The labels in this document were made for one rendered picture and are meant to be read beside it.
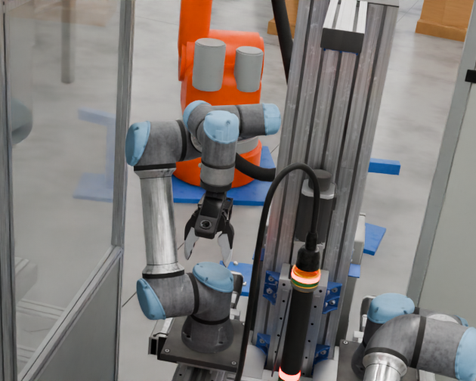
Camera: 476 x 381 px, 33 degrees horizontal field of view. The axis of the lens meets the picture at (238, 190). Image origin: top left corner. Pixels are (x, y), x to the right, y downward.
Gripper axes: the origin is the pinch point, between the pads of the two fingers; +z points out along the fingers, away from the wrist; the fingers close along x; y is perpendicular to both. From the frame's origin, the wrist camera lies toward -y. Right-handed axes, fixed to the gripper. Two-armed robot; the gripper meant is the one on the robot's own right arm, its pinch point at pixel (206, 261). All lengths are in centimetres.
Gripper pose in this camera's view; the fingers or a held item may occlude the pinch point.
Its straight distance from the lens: 186.0
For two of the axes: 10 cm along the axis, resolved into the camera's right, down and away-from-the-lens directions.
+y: 2.0, -4.1, 8.9
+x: -9.7, -1.8, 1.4
